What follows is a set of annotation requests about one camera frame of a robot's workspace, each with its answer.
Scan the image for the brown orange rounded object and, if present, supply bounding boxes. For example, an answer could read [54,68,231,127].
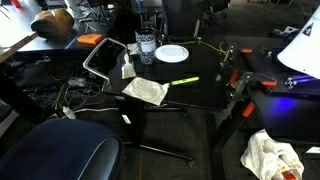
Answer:
[30,8,75,39]

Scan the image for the white floor cable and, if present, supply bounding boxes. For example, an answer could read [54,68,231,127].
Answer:
[73,106,120,115]

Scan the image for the blue bottle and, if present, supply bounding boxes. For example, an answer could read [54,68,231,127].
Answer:
[134,0,145,12]

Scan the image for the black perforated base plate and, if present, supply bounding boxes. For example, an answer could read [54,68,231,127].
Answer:
[229,39,320,101]

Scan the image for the flat beige paper napkin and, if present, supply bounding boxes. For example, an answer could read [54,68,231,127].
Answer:
[121,76,171,107]

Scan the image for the white power adapter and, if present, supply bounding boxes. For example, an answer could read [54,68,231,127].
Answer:
[61,105,77,120]

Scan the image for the small red object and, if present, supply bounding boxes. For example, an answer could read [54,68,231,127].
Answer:
[9,0,23,9]

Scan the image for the black patterned cup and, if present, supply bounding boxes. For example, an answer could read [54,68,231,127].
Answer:
[134,27,157,66]

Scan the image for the white round plate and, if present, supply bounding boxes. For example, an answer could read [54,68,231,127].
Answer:
[154,44,190,64]

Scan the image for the black high back chair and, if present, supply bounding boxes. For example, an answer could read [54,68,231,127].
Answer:
[162,0,205,40]

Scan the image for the white plastic bag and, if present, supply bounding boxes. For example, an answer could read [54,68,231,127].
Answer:
[239,129,305,180]

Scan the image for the tangled floor cables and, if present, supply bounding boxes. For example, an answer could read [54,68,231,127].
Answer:
[19,64,111,113]

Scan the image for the thin yellow cable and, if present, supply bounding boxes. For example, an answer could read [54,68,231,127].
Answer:
[166,39,231,57]

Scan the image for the chrome tube frame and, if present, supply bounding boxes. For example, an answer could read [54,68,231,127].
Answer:
[82,37,128,86]

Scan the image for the black clamp orange handles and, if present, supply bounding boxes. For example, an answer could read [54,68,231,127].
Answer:
[218,46,254,86]
[216,71,278,125]

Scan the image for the neon green marker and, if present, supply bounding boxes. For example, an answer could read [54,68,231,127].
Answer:
[169,76,200,87]

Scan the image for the orange sponge block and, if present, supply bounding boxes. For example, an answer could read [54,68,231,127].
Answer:
[76,33,105,47]

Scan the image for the grey power brick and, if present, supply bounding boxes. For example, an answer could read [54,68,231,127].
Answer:
[67,76,88,89]

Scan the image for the small pale brush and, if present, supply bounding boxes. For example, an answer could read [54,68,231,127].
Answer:
[120,52,138,80]

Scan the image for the black table pedestal base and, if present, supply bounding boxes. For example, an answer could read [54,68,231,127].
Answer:
[114,95,197,169]

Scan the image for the light wooden desk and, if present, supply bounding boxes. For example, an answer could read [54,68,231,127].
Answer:
[0,0,46,65]

